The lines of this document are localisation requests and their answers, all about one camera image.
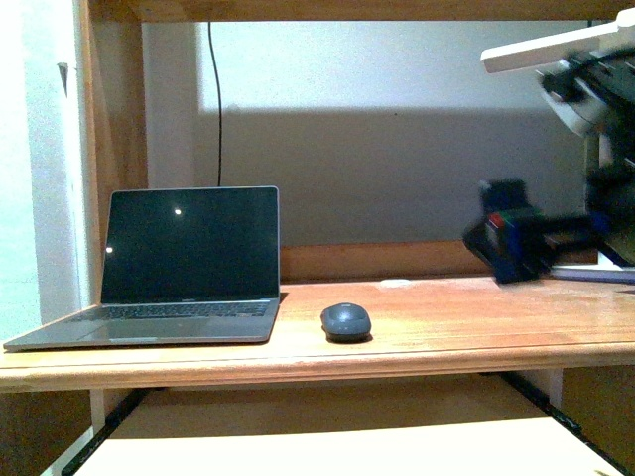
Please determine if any wooden desk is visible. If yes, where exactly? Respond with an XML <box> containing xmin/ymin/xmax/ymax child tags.
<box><xmin>0</xmin><ymin>0</ymin><xmax>635</xmax><ymax>476</ymax></box>

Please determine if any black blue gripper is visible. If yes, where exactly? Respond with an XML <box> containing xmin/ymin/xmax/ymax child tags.
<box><xmin>462</xmin><ymin>178</ymin><xmax>595</xmax><ymax>285</ymax></box>

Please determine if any dark grey computer mouse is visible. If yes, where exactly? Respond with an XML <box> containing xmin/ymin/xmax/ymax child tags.
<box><xmin>320</xmin><ymin>302</ymin><xmax>371</xmax><ymax>343</ymax></box>

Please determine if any grey laptop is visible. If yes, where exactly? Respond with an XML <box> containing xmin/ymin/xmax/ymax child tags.
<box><xmin>4</xmin><ymin>186</ymin><xmax>281</xmax><ymax>352</ymax></box>

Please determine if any wooden pull-out keyboard tray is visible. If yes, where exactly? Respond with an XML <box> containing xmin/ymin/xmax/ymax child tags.
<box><xmin>79</xmin><ymin>376</ymin><xmax>618</xmax><ymax>475</ymax></box>

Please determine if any black wall cable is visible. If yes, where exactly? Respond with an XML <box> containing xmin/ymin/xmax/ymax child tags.
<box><xmin>206</xmin><ymin>20</ymin><xmax>224</xmax><ymax>188</ymax></box>

